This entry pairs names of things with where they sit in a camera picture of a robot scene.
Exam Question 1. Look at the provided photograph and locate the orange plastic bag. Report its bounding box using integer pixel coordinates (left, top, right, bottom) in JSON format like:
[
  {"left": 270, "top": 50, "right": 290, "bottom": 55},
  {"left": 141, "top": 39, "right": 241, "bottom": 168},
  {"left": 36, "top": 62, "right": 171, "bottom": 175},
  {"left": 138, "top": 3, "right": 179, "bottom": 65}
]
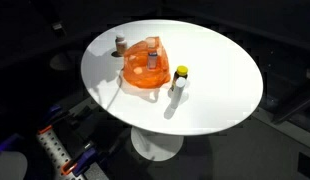
[{"left": 122, "top": 36, "right": 172, "bottom": 89}]

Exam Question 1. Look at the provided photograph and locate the white cylindrical tube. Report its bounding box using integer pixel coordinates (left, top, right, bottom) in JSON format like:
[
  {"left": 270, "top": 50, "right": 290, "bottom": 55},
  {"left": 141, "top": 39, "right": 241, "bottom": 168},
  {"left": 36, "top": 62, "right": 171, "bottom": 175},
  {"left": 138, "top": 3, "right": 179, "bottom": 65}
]
[{"left": 170, "top": 77, "right": 187, "bottom": 110}]

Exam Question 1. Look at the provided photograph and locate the yellow-capped dark bottle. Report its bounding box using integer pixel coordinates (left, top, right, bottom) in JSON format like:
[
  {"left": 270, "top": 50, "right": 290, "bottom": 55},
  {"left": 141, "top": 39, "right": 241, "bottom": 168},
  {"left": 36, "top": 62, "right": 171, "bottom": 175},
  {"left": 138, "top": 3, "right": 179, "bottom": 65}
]
[{"left": 170, "top": 65, "right": 189, "bottom": 92}]

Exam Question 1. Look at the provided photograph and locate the white-capped supplement bottle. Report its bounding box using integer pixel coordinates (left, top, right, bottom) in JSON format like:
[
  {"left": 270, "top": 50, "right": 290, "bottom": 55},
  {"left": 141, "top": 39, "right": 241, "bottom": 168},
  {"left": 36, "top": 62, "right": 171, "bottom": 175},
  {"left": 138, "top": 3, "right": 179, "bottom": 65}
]
[{"left": 115, "top": 33, "right": 128, "bottom": 57}]

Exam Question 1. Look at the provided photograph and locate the dark round floor base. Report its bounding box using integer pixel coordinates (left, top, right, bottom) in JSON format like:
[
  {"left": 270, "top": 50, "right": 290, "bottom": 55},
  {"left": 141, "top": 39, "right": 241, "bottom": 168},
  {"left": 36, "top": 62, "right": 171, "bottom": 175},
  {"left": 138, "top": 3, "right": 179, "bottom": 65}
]
[{"left": 49, "top": 50, "right": 84, "bottom": 72}]

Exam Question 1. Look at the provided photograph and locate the blue clamp with orange tips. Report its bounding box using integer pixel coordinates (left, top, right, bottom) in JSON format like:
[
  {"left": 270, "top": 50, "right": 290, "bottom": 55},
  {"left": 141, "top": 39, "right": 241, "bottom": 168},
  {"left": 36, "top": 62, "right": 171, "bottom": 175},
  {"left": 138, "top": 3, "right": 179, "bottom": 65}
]
[
  {"left": 60, "top": 141, "right": 99, "bottom": 177},
  {"left": 36, "top": 105, "right": 70, "bottom": 136}
]

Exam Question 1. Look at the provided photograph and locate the perforated metal board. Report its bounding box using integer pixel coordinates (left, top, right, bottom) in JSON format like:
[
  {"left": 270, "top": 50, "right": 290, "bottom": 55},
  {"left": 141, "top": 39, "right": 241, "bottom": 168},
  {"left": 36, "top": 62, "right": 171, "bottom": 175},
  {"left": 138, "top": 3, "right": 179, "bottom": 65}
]
[{"left": 36, "top": 128, "right": 87, "bottom": 180}]

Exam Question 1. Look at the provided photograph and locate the white rounded object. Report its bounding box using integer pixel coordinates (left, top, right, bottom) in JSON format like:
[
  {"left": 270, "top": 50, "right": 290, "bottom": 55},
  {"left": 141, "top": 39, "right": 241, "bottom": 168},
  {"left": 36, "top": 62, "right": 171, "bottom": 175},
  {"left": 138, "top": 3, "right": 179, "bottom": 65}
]
[{"left": 0, "top": 151, "right": 29, "bottom": 180}]

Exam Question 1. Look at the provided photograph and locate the white table pedestal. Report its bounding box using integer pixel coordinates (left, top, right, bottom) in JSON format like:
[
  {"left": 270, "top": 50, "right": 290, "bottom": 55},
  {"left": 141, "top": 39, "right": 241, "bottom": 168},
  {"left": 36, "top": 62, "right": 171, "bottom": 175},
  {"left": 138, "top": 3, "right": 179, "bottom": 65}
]
[{"left": 130, "top": 126, "right": 185, "bottom": 163}]

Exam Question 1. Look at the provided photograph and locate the dark metal rail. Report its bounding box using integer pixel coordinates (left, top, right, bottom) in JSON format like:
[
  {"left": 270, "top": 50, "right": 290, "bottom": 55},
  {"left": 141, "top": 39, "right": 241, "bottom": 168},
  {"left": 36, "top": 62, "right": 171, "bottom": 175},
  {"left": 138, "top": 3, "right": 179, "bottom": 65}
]
[{"left": 270, "top": 84, "right": 310, "bottom": 125}]

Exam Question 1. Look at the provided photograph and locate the purple clamp handle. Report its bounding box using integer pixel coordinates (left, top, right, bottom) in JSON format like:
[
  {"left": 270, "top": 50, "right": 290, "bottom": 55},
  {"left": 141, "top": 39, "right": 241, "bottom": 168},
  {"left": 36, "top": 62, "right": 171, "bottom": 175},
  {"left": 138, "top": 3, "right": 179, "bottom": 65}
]
[{"left": 0, "top": 133, "right": 23, "bottom": 153}]

